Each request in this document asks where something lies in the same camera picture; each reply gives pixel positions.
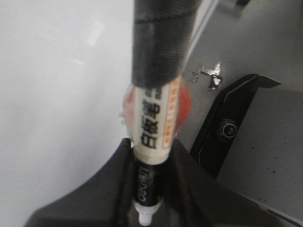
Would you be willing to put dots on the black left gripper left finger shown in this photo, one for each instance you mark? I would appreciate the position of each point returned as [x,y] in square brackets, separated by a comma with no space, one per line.
[105,200]

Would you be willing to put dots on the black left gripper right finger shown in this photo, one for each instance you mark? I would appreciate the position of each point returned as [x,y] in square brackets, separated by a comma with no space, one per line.
[192,198]

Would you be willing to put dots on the white black whiteboard marker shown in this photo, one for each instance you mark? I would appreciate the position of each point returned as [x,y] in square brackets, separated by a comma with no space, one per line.
[161,39]

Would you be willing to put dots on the white glossy whiteboard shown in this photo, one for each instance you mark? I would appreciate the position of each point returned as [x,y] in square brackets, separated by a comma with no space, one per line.
[64,68]

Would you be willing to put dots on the red disc in clear tape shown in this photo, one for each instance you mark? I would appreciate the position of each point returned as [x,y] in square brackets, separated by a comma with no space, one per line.
[184,105]

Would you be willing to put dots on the silver foil tape scrap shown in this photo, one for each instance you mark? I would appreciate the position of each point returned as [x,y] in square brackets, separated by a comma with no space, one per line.
[213,74]

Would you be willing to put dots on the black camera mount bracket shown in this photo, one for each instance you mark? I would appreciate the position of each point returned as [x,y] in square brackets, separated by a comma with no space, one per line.
[223,121]

